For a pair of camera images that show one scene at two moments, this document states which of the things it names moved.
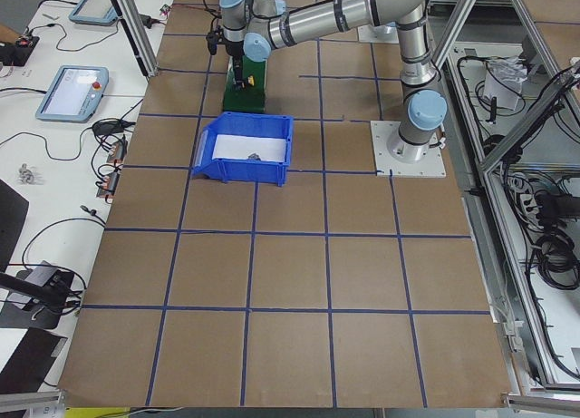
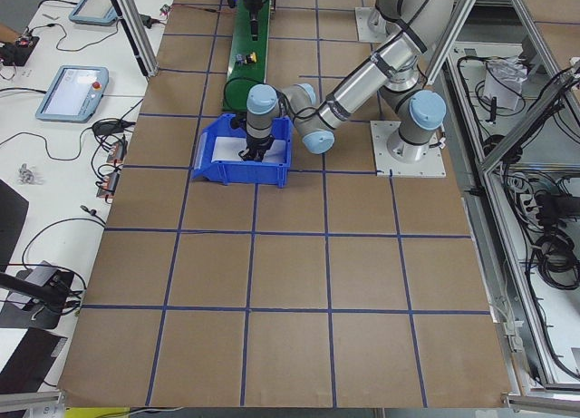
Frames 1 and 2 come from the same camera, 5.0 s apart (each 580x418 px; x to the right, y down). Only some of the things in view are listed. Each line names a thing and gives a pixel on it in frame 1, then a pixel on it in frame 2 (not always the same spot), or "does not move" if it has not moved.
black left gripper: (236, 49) to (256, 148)
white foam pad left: (236, 147) does not move
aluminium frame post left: (133, 29) does not move
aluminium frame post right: (457, 23) does not move
